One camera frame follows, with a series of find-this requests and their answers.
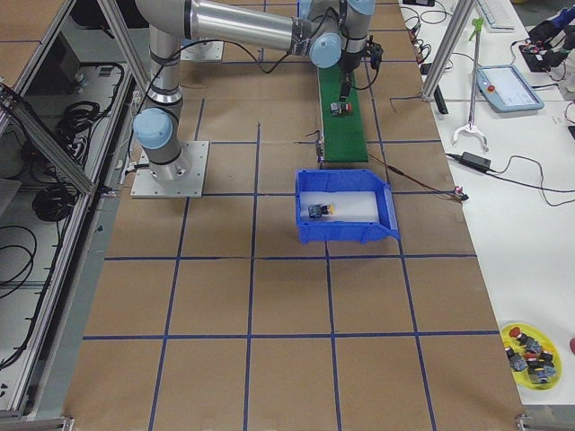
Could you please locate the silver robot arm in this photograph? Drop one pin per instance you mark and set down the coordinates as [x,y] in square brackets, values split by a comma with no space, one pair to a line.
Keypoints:
[271,88]

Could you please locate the white foam pad right bin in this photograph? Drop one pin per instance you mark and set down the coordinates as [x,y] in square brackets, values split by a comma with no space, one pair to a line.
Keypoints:
[349,206]

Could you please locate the green conveyor belt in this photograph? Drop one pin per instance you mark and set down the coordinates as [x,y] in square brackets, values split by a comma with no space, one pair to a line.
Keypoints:
[343,138]

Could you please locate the white keyboard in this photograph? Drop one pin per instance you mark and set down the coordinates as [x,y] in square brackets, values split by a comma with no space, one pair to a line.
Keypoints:
[496,15]

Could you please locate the red push button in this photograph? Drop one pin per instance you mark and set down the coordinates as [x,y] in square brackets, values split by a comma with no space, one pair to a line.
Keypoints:
[338,109]

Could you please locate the white reacher grabber tool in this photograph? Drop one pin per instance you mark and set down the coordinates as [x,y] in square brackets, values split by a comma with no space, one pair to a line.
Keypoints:
[469,127]

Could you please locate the blue teach pendant tablet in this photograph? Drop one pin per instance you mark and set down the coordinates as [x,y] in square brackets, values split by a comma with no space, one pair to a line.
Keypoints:
[506,89]

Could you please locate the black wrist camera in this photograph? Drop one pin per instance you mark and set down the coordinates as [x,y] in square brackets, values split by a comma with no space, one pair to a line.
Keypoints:
[375,53]

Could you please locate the yellow tray of buttons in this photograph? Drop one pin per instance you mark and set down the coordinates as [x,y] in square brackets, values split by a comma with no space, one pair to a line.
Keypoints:
[534,360]

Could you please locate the black power adapter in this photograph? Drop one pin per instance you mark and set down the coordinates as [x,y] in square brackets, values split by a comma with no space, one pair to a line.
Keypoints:
[476,162]

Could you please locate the aluminium frame post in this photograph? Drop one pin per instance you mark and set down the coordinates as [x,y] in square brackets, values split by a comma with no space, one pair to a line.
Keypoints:
[446,47]

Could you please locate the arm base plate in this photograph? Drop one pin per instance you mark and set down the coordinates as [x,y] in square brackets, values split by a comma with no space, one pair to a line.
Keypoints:
[183,178]
[202,52]

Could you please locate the yellow push button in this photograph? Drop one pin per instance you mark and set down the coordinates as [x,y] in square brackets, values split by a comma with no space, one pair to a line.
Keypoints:
[319,211]

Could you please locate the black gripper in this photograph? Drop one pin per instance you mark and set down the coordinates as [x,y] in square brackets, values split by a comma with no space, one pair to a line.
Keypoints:
[349,64]

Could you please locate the blue bin right side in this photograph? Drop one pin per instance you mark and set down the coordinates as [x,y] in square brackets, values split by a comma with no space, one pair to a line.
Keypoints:
[347,180]

